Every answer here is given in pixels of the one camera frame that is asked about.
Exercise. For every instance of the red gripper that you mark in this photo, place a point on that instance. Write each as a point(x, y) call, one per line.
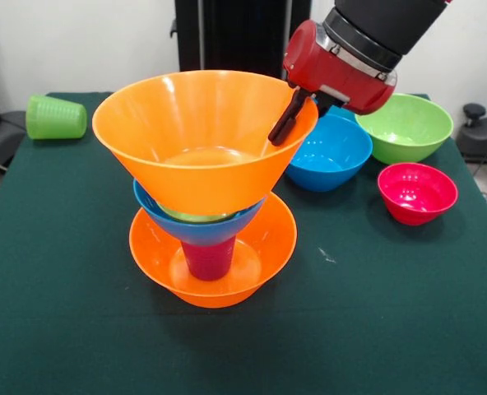
point(330, 70)

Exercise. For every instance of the large orange plastic bowl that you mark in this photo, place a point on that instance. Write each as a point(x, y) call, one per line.
point(194, 119)
point(272, 247)

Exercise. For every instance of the small green plastic bowl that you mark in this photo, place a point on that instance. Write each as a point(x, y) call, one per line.
point(194, 218)

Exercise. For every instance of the blue plastic bowl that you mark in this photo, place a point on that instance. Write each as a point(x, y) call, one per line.
point(202, 232)
point(330, 152)

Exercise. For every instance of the purple plastic cup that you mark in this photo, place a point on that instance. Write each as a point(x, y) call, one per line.
point(208, 263)

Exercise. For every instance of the green plastic cup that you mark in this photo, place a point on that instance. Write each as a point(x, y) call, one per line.
point(56, 117)

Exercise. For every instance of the large green plastic bowl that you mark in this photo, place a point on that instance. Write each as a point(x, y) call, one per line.
point(408, 127)

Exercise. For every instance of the small pink plastic bowl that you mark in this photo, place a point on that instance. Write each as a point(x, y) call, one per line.
point(416, 189)

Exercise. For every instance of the black stand base with knob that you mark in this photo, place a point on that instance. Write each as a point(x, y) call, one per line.
point(486, 136)

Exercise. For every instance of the dark green table cloth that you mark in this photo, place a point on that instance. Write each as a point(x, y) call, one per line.
point(367, 329)

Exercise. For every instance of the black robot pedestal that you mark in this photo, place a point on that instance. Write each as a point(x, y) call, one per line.
point(235, 33)

